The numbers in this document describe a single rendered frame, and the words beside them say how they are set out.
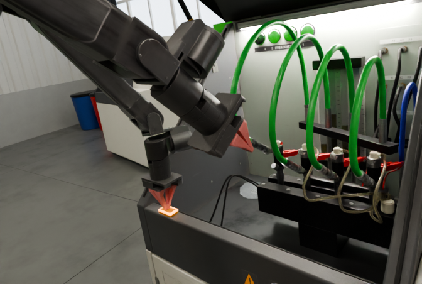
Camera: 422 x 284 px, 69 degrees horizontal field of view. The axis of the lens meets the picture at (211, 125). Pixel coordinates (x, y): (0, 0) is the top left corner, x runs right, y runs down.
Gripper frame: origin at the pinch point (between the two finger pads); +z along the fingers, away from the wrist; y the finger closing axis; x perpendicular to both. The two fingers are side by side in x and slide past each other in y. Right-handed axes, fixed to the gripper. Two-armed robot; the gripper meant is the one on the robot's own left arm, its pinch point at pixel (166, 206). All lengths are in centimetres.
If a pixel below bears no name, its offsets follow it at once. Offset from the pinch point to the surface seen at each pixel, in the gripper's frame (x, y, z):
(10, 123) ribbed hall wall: -130, 639, 58
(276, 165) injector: -21.5, -22.8, -7.7
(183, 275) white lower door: 1.8, -4.4, 19.5
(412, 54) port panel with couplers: -51, -49, -32
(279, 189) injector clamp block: -20.0, -23.9, -1.5
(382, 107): -31, -46, -23
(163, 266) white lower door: 1.7, 4.5, 20.6
